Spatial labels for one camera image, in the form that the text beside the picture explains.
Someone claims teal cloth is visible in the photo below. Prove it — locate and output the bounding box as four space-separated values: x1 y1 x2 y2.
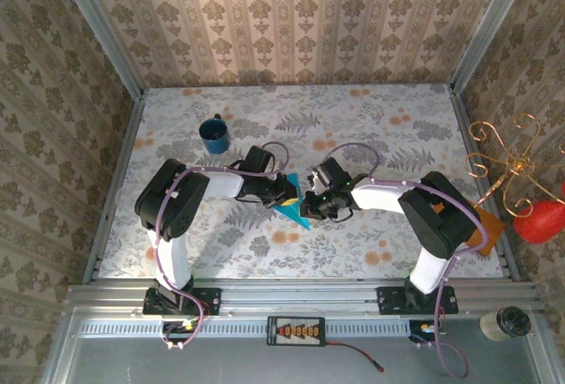
272 172 312 230

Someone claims dark blue mug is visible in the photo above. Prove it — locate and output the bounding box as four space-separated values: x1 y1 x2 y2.
198 113 232 155

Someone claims black power distribution board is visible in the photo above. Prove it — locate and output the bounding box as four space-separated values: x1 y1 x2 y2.
266 315 327 348

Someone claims black controller board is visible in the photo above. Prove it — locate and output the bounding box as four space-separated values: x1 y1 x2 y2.
159 320 199 352
408 320 448 346

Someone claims brown wooden board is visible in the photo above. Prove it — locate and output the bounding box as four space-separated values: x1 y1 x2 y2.
430 202 508 258

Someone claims red heart ornament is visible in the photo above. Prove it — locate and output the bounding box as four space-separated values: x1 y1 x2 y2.
513 183 565 245

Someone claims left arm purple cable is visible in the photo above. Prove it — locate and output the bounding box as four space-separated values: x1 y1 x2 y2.
154 140 291 352

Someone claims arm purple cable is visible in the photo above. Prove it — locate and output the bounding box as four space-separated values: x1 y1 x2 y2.
154 140 291 352
324 142 489 379

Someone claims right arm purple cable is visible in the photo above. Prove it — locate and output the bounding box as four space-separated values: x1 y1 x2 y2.
324 142 489 379

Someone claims aluminium cross rail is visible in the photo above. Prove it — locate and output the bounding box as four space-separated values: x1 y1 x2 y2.
65 277 542 314

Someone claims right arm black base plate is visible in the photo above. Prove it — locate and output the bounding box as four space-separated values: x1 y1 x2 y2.
375 284 459 316

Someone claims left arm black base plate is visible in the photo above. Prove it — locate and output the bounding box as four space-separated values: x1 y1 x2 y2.
141 286 222 317

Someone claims slotted grey cable duct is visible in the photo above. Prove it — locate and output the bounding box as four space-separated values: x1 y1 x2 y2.
77 318 414 339

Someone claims aluminium side rail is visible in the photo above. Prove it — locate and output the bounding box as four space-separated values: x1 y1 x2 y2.
448 86 523 282
82 92 146 283

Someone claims red black wire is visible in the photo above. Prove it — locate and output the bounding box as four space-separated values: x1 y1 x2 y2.
325 340 385 374

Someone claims gold wire ornament stand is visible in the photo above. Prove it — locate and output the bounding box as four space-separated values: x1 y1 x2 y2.
463 113 565 218

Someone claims aluminium corner post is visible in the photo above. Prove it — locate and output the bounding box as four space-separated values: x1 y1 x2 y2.
449 0 538 93
50 0 145 98

